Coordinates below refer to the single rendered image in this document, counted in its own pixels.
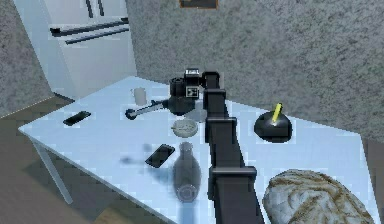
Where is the brown framed picture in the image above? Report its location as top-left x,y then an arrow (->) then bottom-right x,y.
178,0 -> 220,10

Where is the black round bowl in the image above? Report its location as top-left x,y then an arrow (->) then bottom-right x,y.
253,110 -> 294,144

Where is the grey glass bottle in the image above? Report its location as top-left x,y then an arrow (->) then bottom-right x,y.
172,141 -> 202,204

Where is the black cell phone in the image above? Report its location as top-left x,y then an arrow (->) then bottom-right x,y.
62,110 -> 92,127
144,143 -> 176,169

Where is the white mug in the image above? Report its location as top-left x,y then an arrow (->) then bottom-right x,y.
132,86 -> 148,106

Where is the white fridge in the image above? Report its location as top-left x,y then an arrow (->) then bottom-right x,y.
13,0 -> 138,101

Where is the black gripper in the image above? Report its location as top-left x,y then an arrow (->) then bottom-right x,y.
125,76 -> 197,121

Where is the brown white bread loaf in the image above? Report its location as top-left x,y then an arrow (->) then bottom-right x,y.
262,168 -> 376,224

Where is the yellow pencil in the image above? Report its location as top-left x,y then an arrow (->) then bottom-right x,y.
271,102 -> 284,125

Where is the white table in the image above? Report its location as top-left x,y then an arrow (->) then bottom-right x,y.
18,75 -> 383,224

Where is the grey round dish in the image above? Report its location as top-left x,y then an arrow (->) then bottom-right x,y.
171,118 -> 199,139

